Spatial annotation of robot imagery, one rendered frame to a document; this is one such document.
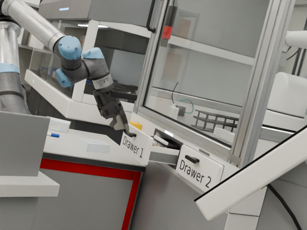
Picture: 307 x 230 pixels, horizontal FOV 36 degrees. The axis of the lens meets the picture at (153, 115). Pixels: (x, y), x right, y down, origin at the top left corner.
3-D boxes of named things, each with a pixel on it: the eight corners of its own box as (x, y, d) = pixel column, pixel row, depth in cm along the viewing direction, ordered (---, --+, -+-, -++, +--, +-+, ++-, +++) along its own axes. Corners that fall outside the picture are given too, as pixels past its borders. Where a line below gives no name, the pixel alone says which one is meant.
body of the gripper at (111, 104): (101, 117, 189) (90, 90, 186) (120, 108, 192) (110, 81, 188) (107, 121, 182) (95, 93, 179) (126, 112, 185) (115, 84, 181)
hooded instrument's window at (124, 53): (70, 99, 263) (88, 20, 259) (28, 69, 425) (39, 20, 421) (238, 132, 309) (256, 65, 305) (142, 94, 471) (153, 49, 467)
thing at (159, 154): (146, 161, 182) (150, 145, 181) (125, 144, 205) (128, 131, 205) (232, 174, 198) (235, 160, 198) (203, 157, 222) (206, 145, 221)
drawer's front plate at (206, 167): (211, 196, 156) (219, 165, 155) (175, 171, 183) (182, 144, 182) (215, 197, 157) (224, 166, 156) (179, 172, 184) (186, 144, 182)
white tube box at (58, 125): (41, 128, 239) (44, 117, 238) (44, 125, 247) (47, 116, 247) (66, 133, 239) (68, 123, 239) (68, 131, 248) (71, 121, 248)
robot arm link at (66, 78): (52, 60, 170) (79, 49, 174) (55, 78, 180) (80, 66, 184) (62, 75, 167) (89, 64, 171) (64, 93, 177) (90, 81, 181)
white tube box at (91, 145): (86, 151, 208) (88, 143, 208) (76, 146, 214) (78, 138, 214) (108, 153, 216) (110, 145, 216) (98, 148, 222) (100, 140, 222)
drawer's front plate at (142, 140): (143, 165, 180) (150, 137, 179) (119, 146, 206) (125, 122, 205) (147, 165, 181) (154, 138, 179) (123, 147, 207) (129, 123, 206)
